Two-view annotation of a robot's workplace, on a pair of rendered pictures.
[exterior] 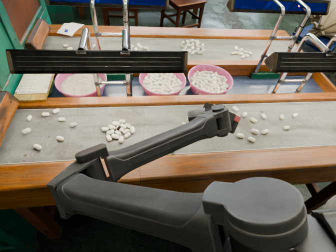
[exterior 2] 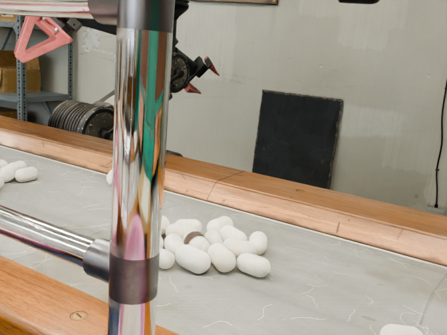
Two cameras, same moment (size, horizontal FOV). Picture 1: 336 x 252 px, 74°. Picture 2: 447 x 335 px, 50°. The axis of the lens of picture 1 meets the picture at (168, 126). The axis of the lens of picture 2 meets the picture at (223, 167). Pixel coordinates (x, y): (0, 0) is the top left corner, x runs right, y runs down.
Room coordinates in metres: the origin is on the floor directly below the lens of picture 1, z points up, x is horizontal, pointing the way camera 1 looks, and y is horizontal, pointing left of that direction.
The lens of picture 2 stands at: (0.95, 0.53, 0.94)
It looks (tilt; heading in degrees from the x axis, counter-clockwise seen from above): 14 degrees down; 222
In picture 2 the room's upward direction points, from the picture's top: 5 degrees clockwise
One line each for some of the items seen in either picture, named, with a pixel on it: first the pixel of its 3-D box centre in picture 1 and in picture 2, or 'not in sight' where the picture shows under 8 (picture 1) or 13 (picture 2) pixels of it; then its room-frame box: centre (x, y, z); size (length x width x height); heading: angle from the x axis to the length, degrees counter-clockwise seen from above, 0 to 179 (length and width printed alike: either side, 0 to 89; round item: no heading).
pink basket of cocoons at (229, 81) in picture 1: (208, 84); not in sight; (1.08, -0.21, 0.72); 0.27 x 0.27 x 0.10
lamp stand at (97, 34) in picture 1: (113, 37); not in sight; (1.16, 0.37, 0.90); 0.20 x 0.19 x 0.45; 103
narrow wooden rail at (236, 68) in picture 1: (185, 69); not in sight; (1.22, -0.06, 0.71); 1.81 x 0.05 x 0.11; 103
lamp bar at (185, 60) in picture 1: (103, 59); not in sight; (0.69, 0.27, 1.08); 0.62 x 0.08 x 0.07; 103
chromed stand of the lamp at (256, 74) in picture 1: (273, 40); not in sight; (1.37, -0.58, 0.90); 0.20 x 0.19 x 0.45; 103
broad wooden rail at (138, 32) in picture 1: (175, 42); not in sight; (1.59, 0.03, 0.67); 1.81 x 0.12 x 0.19; 103
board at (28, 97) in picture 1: (37, 79); not in sight; (0.87, 0.71, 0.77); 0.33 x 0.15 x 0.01; 13
